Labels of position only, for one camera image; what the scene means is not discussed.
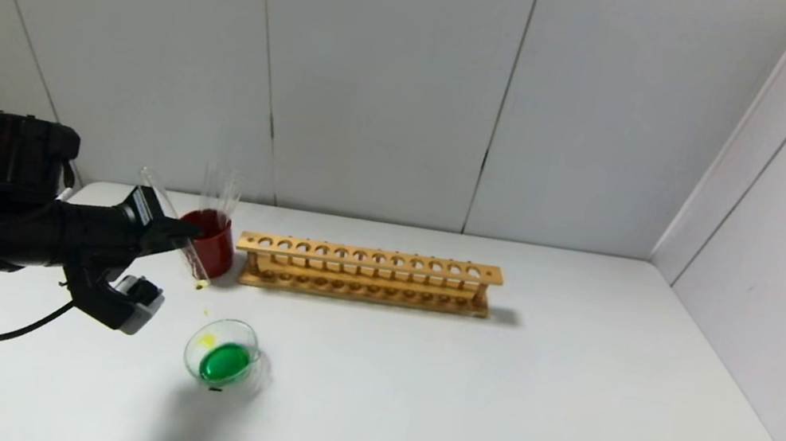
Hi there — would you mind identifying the test tube with yellow pigment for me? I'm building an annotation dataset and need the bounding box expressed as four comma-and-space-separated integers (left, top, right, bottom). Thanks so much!
121, 166, 230, 293

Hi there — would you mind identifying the dark red cup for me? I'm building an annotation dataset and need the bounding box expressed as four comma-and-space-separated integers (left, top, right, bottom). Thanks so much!
170, 205, 243, 285

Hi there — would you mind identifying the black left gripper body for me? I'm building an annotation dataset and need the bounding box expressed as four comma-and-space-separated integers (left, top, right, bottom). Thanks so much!
38, 169, 184, 283

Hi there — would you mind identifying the empty glass test tube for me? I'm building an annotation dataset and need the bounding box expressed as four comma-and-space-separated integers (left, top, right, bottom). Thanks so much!
219, 174, 247, 222
207, 165, 229, 217

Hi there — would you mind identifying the clear glass beaker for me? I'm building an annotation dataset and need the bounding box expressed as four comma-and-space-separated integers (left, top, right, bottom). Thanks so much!
178, 311, 281, 403

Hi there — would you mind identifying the wooden test tube rack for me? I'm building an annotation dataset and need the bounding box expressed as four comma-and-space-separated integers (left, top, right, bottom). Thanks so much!
230, 221, 506, 330

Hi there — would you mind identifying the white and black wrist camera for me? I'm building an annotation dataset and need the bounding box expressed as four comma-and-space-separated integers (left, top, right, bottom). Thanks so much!
97, 270, 169, 341

